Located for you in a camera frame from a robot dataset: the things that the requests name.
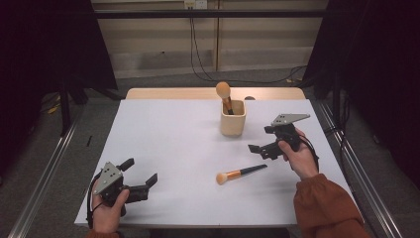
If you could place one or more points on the dark round table grommet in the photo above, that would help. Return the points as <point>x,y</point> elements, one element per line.
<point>249,98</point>

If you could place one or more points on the person's left hand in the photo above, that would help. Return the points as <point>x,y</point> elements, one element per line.
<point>107,218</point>

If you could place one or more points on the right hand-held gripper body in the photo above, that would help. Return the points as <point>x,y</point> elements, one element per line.
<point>289,134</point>

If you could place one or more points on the black stand post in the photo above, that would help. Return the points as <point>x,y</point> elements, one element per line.
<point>65,112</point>

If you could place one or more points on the aluminium frame rail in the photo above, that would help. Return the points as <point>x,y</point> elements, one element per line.
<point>363,178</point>
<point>43,185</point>

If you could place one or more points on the white wall socket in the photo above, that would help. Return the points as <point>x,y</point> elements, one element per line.
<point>195,4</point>

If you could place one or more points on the person's right hand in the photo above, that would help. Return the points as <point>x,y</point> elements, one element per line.
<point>302,162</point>

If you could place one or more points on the small black floor item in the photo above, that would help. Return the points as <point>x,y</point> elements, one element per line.
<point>89,141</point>

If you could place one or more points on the white table mat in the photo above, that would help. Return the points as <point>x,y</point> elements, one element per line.
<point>171,158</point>

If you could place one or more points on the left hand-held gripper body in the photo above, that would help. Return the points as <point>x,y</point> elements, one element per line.
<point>109,178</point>

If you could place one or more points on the black curtain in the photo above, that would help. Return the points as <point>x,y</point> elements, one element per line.
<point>379,66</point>
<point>43,49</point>

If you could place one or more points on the cream square ceramic cup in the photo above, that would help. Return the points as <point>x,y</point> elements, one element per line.
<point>232,125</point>

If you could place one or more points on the black horizontal frame bar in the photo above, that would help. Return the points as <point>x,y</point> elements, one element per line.
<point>198,14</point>

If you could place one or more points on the wooden table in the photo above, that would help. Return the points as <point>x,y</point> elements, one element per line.
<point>185,93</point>

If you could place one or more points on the large-headed makeup brush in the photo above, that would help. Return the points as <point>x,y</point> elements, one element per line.
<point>223,89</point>

